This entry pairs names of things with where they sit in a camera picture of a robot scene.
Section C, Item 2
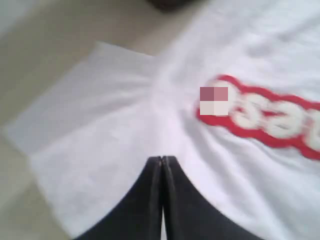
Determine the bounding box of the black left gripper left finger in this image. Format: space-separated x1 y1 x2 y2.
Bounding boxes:
77 156 163 240

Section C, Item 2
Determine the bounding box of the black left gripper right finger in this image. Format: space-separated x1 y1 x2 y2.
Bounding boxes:
161 156 264 240

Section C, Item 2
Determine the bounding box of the white shirt with red lettering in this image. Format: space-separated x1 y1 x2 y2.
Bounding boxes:
3 0 320 240

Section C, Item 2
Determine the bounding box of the brown wicker laundry basket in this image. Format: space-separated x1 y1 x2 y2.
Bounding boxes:
148 0 193 11

